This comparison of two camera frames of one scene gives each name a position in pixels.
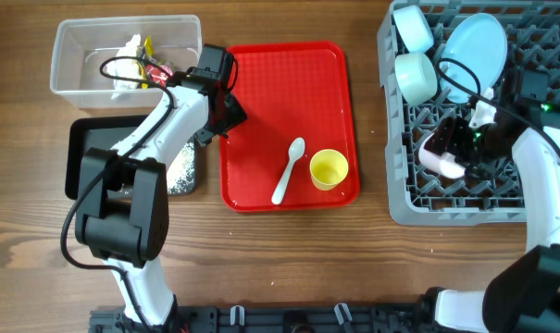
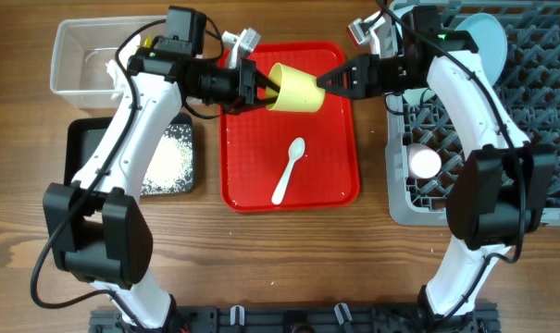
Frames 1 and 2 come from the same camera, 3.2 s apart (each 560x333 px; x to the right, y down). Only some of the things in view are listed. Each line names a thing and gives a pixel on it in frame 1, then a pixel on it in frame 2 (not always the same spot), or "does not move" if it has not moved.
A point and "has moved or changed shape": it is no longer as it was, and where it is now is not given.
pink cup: x=444 y=165 has moved or changed shape
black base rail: x=276 y=318 does not move
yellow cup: x=327 y=168 → x=298 y=91
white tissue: x=124 y=67 does not move
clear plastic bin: x=80 y=46 does not move
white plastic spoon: x=296 y=149 does not move
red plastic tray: x=289 y=91 does not move
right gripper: x=448 y=137 → x=363 y=79
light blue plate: x=463 y=72 has moved or changed shape
